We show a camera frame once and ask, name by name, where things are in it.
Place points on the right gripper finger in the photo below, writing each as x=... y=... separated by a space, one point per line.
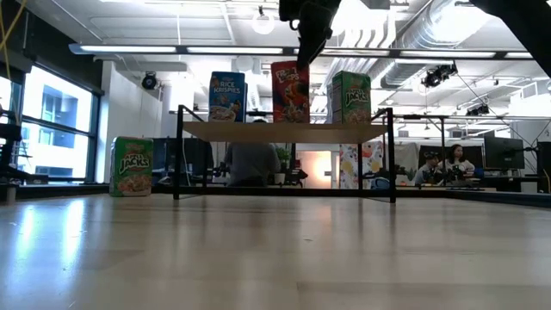
x=312 y=47

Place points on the red Froot Loops cereal box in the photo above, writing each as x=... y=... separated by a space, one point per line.
x=290 y=99

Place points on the green Apple Jacks cereal box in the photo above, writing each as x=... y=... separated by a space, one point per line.
x=355 y=97
x=131 y=165

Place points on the blue Rice Krispies cereal box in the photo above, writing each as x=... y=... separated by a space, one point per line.
x=227 y=92

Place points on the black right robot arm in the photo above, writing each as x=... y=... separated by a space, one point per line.
x=525 y=26

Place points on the wooden shelf with black legs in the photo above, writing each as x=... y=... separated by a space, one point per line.
x=284 y=132

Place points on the round white pendant lamp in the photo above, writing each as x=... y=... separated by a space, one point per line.
x=263 y=21

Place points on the long ceiling light strip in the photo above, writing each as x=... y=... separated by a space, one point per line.
x=234 y=50

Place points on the colourful printed banner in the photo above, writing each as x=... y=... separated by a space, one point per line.
x=355 y=165

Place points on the black ceiling track lights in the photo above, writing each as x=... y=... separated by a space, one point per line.
x=439 y=75
x=478 y=109

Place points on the person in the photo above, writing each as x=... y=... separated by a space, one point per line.
x=458 y=165
x=426 y=172
x=251 y=165

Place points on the green plant in white pot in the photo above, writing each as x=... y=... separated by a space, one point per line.
x=280 y=178

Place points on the blue rounded object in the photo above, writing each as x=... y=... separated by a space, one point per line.
x=381 y=184

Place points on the black ceiling spotlight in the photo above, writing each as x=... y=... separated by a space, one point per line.
x=149 y=80

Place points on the dark background monitor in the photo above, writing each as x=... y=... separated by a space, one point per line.
x=165 y=157

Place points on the black computer monitor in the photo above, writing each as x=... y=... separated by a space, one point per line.
x=544 y=165
x=503 y=153

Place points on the large office window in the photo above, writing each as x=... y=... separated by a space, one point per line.
x=56 y=129

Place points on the black desk equipment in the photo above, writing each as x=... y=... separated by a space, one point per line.
x=8 y=133

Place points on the silver ceiling air duct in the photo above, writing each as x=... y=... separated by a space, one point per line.
x=409 y=60

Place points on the black aluminium rig frame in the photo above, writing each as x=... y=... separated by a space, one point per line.
x=64 y=190

